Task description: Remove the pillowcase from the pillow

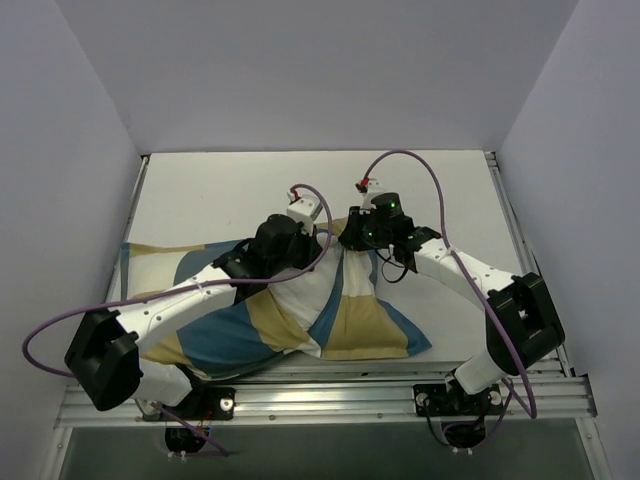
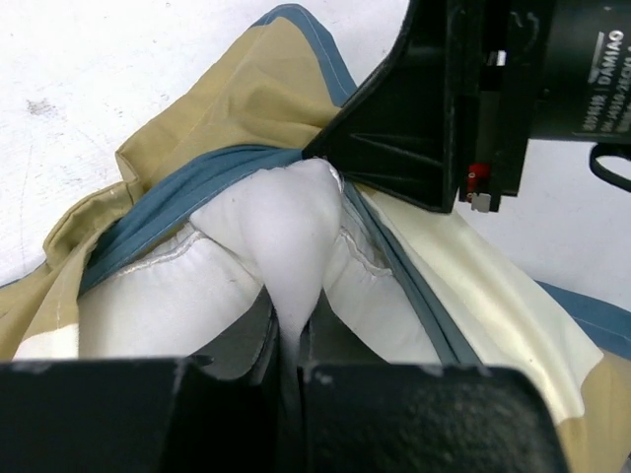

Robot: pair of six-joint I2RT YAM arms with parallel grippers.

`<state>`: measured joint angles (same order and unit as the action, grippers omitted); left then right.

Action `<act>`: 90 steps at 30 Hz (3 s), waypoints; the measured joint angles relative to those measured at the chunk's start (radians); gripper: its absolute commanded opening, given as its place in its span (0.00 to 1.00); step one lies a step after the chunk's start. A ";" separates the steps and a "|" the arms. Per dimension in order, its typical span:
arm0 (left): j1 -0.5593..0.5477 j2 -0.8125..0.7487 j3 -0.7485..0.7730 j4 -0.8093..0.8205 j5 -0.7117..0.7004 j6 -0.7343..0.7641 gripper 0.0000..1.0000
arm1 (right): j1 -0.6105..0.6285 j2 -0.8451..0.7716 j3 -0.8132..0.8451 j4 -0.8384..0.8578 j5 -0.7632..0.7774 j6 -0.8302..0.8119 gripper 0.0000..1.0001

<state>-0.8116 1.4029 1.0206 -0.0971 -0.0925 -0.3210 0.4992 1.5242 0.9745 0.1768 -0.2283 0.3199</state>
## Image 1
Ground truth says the white pillow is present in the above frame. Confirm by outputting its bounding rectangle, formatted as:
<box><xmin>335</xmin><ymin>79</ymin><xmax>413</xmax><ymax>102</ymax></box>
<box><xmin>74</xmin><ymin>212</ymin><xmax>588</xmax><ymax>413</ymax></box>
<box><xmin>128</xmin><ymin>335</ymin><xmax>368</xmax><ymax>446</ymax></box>
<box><xmin>272</xmin><ymin>232</ymin><xmax>381</xmax><ymax>336</ymax></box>

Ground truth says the blue beige white pillowcase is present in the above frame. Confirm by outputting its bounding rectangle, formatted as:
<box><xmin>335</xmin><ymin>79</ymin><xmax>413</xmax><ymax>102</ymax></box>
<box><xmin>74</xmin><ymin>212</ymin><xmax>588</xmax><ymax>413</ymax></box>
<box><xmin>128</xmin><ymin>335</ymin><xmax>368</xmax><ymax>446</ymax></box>
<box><xmin>142</xmin><ymin>241</ymin><xmax>432</xmax><ymax>380</ymax></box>

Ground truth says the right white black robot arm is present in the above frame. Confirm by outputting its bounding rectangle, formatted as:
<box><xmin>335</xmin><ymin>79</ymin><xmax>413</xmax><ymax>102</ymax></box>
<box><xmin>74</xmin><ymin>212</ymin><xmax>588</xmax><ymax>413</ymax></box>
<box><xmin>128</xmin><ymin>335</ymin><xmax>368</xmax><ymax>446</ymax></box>
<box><xmin>339</xmin><ymin>192</ymin><xmax>565</xmax><ymax>413</ymax></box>

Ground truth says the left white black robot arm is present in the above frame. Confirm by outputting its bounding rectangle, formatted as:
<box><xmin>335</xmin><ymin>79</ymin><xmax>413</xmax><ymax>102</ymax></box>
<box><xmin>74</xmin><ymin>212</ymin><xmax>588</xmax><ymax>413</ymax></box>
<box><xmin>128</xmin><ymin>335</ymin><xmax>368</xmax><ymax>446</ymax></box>
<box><xmin>65</xmin><ymin>213</ymin><xmax>327</xmax><ymax>419</ymax></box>

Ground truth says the black looped wire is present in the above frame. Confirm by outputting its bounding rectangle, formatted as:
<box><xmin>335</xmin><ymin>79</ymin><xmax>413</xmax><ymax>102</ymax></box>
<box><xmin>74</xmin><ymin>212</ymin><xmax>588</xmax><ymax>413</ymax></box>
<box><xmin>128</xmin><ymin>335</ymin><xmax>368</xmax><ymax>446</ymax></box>
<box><xmin>377</xmin><ymin>247</ymin><xmax>416</xmax><ymax>285</ymax></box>

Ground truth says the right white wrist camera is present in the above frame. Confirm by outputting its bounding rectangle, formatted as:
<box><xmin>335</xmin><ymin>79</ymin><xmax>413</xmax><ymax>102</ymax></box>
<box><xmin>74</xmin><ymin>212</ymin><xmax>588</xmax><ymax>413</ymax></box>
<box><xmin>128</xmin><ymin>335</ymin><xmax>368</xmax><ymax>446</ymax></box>
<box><xmin>355</xmin><ymin>177</ymin><xmax>387</xmax><ymax>210</ymax></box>

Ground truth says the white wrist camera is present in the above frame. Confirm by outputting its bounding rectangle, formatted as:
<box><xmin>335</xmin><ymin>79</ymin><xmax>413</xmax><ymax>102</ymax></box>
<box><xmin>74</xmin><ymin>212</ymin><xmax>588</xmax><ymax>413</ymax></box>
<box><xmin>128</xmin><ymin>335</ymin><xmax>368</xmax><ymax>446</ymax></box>
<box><xmin>285</xmin><ymin>188</ymin><xmax>323</xmax><ymax>236</ymax></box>
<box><xmin>355</xmin><ymin>177</ymin><xmax>387</xmax><ymax>210</ymax></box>

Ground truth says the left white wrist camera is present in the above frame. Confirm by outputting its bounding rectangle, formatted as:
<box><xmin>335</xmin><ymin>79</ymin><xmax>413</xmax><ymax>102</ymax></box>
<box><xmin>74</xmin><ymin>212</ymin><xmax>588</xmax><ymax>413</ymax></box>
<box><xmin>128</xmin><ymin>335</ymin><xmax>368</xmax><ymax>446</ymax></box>
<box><xmin>285</xmin><ymin>188</ymin><xmax>323</xmax><ymax>236</ymax></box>

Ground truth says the right aluminium side rail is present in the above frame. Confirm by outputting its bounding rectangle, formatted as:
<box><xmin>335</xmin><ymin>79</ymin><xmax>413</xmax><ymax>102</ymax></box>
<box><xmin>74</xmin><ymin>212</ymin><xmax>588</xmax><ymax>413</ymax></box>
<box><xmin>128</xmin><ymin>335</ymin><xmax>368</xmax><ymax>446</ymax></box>
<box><xmin>483</xmin><ymin>149</ymin><xmax>581</xmax><ymax>376</ymax></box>

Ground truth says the aluminium side rail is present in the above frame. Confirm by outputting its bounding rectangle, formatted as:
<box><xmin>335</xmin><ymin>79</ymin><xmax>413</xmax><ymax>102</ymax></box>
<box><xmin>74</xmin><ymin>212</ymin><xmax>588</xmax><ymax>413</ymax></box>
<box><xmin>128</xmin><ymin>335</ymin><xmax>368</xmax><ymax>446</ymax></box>
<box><xmin>84</xmin><ymin>154</ymin><xmax>151</xmax><ymax>361</ymax></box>
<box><xmin>483</xmin><ymin>149</ymin><xmax>581</xmax><ymax>376</ymax></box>

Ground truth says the left aluminium side rail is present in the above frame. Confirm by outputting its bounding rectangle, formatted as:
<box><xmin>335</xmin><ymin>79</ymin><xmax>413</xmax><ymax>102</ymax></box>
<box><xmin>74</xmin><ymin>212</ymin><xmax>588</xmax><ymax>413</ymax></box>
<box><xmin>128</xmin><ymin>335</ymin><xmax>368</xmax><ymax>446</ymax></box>
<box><xmin>84</xmin><ymin>154</ymin><xmax>151</xmax><ymax>361</ymax></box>

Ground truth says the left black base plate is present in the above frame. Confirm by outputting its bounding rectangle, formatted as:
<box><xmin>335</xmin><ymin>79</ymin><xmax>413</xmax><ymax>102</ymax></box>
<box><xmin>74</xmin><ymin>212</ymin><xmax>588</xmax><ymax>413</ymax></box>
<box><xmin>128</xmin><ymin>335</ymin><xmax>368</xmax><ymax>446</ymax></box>
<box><xmin>164</xmin><ymin>386</ymin><xmax>236</xmax><ymax>421</ymax></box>

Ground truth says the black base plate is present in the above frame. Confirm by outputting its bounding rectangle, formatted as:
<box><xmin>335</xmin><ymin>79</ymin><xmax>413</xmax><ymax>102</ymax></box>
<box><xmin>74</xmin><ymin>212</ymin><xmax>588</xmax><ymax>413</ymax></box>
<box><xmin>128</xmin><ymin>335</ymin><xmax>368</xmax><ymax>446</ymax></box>
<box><xmin>164</xmin><ymin>386</ymin><xmax>236</xmax><ymax>421</ymax></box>
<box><xmin>412</xmin><ymin>383</ymin><xmax>504</xmax><ymax>418</ymax></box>

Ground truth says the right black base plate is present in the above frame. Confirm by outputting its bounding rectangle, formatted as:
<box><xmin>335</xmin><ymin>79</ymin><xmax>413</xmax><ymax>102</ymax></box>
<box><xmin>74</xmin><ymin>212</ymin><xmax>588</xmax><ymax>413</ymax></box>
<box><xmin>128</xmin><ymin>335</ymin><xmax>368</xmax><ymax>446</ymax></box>
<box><xmin>412</xmin><ymin>383</ymin><xmax>504</xmax><ymax>418</ymax></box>

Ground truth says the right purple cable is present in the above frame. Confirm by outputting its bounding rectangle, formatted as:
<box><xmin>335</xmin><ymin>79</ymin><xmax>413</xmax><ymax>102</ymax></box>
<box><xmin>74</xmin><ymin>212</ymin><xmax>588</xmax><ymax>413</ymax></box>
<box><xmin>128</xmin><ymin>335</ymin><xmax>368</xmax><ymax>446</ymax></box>
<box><xmin>354</xmin><ymin>149</ymin><xmax>539</xmax><ymax>446</ymax></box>

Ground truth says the aluminium front rail frame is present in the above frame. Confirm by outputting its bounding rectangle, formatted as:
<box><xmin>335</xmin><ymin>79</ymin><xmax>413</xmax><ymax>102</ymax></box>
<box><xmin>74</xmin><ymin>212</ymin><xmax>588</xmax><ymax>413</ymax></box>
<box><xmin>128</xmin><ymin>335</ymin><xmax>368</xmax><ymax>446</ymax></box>
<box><xmin>56</xmin><ymin>370</ymin><xmax>596</xmax><ymax>428</ymax></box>

